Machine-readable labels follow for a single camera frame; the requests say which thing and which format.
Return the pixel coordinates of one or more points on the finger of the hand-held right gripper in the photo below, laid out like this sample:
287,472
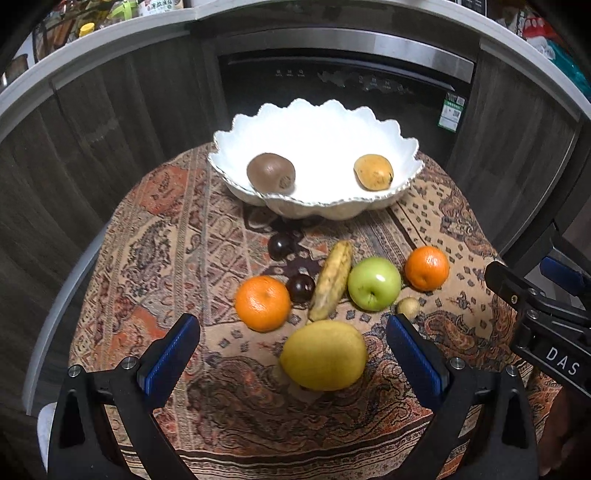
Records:
561,274
505,279

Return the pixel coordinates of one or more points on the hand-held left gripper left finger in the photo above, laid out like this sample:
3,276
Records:
168,355

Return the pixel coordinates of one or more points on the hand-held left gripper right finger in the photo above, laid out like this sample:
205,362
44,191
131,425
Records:
413,355

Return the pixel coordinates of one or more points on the small tan longan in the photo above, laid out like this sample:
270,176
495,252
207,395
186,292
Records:
408,307

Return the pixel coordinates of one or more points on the small orange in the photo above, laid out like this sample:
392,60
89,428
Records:
427,267

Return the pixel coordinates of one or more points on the green apple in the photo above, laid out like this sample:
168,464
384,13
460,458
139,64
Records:
374,284

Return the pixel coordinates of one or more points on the large yellow citrus fruit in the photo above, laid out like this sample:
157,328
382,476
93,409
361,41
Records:
323,355

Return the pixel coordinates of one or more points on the large orange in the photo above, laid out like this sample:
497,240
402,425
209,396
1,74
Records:
262,303

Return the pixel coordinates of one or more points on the spotted yellow banana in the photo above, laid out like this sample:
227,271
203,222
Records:
331,281

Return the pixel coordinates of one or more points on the dark purple plum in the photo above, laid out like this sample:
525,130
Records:
281,246
300,288

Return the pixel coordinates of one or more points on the white scalloped ceramic bowl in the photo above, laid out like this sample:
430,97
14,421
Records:
323,134

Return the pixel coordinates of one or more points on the person's right forearm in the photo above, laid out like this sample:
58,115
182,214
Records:
565,434

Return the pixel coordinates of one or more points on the patterned woven tablecloth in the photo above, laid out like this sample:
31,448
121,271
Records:
231,415

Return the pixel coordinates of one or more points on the dark wooden cabinet door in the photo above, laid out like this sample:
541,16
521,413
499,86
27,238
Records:
69,184
512,152

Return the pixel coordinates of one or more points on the yellow mango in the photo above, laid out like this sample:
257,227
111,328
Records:
374,171

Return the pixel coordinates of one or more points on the green white sticker label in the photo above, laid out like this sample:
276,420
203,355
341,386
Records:
450,110

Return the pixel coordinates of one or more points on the teal plastic bag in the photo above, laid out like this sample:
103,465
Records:
571,69

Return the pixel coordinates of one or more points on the brown kiwi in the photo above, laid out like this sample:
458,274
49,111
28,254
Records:
271,173

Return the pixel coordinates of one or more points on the red plastic bag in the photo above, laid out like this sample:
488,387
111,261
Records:
535,27

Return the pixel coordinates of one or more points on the black built-in dishwasher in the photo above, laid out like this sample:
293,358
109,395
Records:
346,78

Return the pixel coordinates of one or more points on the microwave oven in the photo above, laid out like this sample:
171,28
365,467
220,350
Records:
471,5

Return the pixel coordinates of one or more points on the white kitchen countertop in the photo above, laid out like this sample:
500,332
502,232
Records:
92,50

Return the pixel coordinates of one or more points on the yellow cap bottle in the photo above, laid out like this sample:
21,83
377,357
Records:
85,30

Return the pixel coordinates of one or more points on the green lid jar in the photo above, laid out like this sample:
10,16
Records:
123,8

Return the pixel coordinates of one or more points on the large labelled sauce bottle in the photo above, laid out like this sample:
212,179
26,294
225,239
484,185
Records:
157,4

